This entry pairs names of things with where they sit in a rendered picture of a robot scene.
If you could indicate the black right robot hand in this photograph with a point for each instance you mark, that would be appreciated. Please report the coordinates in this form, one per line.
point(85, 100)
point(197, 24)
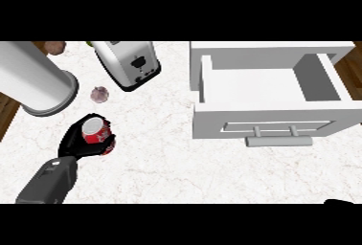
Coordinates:
point(339, 201)

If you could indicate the silver toaster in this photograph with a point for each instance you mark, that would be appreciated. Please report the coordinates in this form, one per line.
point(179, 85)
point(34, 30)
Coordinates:
point(128, 63)

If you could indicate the purple garlic bulb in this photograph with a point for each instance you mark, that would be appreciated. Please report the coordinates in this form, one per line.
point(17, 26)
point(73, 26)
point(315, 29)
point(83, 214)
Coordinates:
point(99, 94)

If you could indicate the white drawer cabinet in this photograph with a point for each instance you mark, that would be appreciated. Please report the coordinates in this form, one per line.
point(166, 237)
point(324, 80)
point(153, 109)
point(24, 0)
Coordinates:
point(263, 52)

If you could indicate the green vegetable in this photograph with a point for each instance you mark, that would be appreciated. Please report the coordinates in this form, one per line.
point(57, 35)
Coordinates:
point(89, 43)

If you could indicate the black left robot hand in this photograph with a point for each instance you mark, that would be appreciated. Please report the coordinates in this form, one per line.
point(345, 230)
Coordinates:
point(73, 140)

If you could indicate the white open drawer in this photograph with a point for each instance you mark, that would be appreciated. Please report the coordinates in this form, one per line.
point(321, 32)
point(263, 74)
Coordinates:
point(274, 105)

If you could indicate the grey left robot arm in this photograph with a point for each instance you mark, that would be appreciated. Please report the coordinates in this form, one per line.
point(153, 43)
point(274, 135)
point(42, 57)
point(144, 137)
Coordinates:
point(49, 182)

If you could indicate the red can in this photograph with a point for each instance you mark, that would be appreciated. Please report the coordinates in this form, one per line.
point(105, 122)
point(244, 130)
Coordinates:
point(97, 131)

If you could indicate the brown potato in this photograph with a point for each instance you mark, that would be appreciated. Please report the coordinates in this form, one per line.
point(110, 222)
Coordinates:
point(55, 47)

